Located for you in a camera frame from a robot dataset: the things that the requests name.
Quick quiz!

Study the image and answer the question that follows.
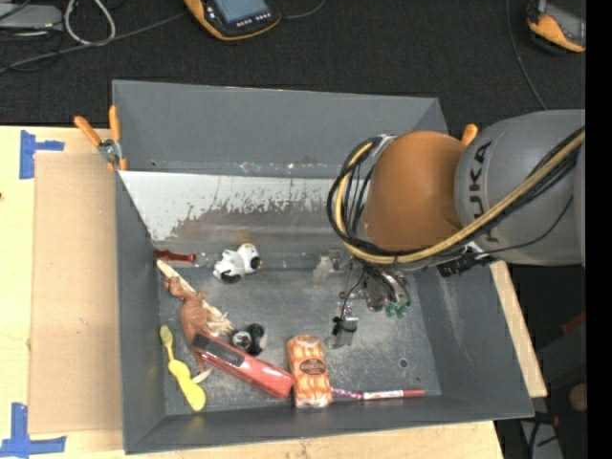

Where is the pale wooden brush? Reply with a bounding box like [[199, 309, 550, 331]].
[[156, 258, 235, 338]]

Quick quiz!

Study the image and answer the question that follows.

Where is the black and white toy ball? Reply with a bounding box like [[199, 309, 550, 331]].
[[230, 322, 268, 358]]

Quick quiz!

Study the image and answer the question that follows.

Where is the red metal tool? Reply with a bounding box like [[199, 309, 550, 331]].
[[154, 249, 209, 268]]

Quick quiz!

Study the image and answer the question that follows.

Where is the brown toy animal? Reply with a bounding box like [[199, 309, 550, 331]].
[[164, 274, 212, 349]]

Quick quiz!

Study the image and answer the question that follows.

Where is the grey metal bin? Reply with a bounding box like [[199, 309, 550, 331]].
[[110, 78, 536, 454]]

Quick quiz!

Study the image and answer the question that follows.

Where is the orange biscuit packet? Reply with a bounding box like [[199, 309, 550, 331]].
[[285, 334, 334, 410]]

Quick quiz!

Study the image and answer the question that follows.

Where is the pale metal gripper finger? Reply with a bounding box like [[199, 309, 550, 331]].
[[313, 250, 353, 284], [325, 302, 361, 351]]

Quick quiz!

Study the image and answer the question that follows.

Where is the white and black toy vehicle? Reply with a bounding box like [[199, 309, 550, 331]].
[[212, 242, 263, 285]]

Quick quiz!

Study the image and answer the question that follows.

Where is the brown cardboard board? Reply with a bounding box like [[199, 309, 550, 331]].
[[27, 150, 123, 435]]

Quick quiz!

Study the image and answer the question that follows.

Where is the yellow plastic propeller toy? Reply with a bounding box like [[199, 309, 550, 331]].
[[159, 324, 208, 412]]

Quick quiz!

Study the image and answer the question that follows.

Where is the red and white pen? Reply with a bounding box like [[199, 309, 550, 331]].
[[329, 386, 426, 402]]

